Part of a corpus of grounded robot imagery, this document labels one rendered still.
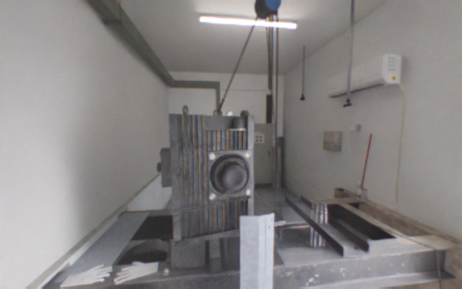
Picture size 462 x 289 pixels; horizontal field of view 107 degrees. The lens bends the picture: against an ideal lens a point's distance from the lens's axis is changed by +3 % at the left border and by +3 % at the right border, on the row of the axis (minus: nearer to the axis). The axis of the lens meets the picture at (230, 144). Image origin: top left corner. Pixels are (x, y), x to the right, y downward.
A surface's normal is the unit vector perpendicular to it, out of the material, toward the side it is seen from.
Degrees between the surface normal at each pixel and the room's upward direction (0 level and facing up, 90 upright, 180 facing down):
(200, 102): 90
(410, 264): 90
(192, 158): 90
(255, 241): 90
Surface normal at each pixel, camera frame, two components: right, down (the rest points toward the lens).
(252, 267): 0.01, 0.09
